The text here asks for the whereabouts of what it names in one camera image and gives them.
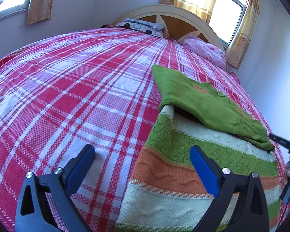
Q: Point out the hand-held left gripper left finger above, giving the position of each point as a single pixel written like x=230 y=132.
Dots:
x=81 y=165

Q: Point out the cream wooden headboard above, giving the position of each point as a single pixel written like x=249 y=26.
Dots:
x=191 y=21

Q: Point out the red plaid bed sheet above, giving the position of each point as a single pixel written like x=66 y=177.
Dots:
x=62 y=96

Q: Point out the green striped knitted sweater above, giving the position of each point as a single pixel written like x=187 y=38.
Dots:
x=183 y=154

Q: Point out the grey patterned pillow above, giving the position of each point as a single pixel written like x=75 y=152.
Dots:
x=140 y=26

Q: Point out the small pink cloth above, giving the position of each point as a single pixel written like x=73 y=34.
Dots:
x=235 y=77

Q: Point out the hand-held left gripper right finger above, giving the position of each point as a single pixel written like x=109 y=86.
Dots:
x=203 y=166

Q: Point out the pink pillow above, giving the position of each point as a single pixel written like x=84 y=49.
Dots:
x=205 y=49

